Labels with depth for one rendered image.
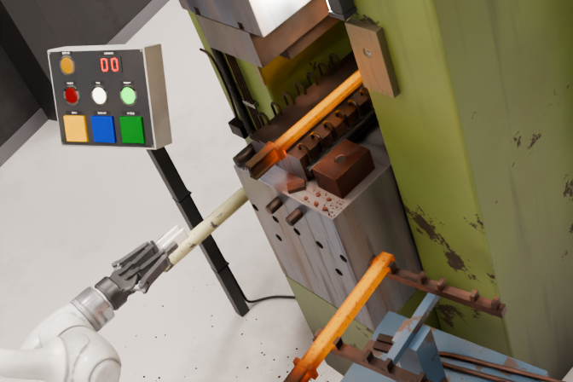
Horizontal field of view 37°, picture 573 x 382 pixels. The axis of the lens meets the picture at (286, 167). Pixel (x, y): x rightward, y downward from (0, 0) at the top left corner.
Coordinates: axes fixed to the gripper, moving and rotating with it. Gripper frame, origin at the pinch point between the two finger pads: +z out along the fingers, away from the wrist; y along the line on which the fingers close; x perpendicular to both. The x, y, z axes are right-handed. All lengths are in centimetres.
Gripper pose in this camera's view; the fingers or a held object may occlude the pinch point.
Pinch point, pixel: (172, 240)
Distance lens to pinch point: 197.5
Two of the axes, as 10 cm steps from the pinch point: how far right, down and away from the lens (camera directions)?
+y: 6.5, 3.3, -6.8
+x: -3.0, -7.1, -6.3
